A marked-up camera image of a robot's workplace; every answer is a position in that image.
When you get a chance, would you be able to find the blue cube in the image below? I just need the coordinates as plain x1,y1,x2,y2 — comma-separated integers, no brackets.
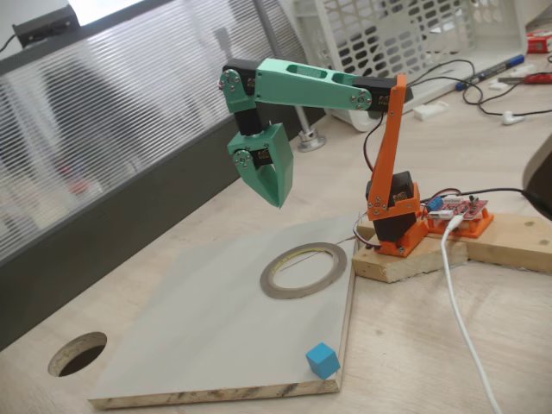
304,342,342,380

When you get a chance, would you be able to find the wooden plank under arm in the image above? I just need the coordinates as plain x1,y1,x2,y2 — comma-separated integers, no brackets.
355,210,552,273

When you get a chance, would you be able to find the metal pole with flange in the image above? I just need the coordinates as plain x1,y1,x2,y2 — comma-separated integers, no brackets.
254,0,328,153

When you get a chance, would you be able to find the frosted desk divider panel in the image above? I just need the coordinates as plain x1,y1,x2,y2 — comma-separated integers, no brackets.
0,0,329,353

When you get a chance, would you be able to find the grey laminated chipboard panel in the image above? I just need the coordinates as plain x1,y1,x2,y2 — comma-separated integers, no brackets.
88,215,359,410

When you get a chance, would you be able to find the light wooden block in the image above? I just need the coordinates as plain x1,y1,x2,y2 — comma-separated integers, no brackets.
351,239,470,285

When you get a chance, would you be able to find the white plastic printed part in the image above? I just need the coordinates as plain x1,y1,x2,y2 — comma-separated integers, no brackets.
412,99,449,121

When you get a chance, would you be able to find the red controller circuit board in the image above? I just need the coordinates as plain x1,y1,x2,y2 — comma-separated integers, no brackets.
425,194,491,222

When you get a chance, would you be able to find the orange circuit board holder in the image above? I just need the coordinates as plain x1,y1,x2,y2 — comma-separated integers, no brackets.
426,209,495,239

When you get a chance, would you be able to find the blue capped marker pen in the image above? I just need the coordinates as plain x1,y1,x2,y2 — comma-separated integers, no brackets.
455,54,526,91

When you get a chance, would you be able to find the black box device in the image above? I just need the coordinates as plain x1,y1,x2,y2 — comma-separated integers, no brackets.
11,3,79,47

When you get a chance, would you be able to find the beige and black rounded object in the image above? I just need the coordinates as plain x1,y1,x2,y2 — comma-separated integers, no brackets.
521,133,552,216

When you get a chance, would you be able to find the white perforated plastic basket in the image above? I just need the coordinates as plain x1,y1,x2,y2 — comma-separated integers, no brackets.
292,0,530,133

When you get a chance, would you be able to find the red and white small box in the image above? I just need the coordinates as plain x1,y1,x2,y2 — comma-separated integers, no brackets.
525,32,552,55

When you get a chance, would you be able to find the red black white servo wire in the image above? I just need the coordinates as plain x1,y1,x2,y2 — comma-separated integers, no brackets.
361,114,386,173
353,213,383,252

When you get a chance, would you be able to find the grey ring of tape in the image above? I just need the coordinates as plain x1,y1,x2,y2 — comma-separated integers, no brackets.
260,241,348,300

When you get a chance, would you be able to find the white USB cable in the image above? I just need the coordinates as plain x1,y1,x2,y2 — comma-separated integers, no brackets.
440,215,504,414

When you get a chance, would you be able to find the thick black power cable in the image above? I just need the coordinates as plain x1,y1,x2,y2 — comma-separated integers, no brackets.
456,187,552,215

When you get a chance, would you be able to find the red handled tool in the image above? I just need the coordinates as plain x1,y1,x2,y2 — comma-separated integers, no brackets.
498,72,552,86

